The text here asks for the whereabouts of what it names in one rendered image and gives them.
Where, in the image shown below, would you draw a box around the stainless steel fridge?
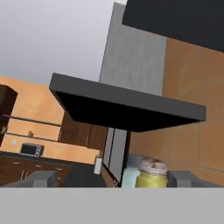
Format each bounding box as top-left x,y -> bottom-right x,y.
101,127 -> 131,187

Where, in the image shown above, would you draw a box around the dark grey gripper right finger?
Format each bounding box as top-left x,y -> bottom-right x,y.
168,170 -> 221,188

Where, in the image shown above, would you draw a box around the yellow jar with patterned lid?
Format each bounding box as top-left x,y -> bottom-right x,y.
135,157 -> 169,188

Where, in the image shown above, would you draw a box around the grey toaster oven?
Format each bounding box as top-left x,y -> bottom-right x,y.
19,143 -> 46,158

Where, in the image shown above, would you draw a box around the dark wall shelf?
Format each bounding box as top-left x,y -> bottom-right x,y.
0,114 -> 63,128

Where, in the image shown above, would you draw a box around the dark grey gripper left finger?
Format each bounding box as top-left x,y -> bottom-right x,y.
3,170 -> 59,188

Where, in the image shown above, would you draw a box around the dark grey range hood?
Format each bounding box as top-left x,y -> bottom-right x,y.
48,2 -> 207,134

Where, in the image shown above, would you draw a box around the white paper towel roll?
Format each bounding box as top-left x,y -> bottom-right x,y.
93,157 -> 103,175

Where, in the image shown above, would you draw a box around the dark wood wall cabinets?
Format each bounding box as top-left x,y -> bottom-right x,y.
58,110 -> 109,151

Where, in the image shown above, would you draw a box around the dark overhead cabinet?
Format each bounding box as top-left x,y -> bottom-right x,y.
121,0 -> 224,53

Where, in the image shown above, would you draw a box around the pale blue shaker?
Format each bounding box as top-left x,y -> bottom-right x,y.
121,153 -> 143,188

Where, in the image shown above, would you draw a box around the dark wood base cabinets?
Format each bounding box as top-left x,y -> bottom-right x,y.
0,151 -> 73,187

